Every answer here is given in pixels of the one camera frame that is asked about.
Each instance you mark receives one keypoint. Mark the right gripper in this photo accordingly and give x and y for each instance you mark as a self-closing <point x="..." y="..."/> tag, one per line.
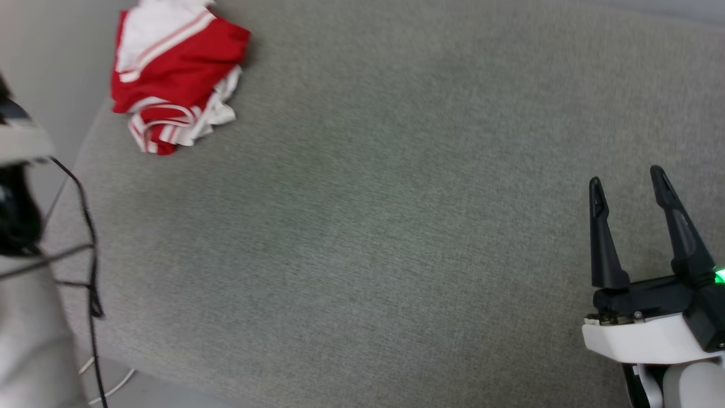
<point x="645" y="337"/>

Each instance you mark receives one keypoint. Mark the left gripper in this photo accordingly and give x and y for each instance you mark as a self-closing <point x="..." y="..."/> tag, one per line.
<point x="20" y="141"/>

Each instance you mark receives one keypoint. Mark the red and white garment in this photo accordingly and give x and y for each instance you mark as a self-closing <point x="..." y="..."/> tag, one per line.
<point x="187" y="62"/>

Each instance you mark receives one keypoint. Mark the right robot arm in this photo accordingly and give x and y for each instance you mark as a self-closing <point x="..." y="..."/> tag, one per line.
<point x="691" y="388"/>

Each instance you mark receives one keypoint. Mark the grey fabric sofa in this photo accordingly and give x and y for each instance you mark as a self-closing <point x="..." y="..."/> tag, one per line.
<point x="368" y="226"/>

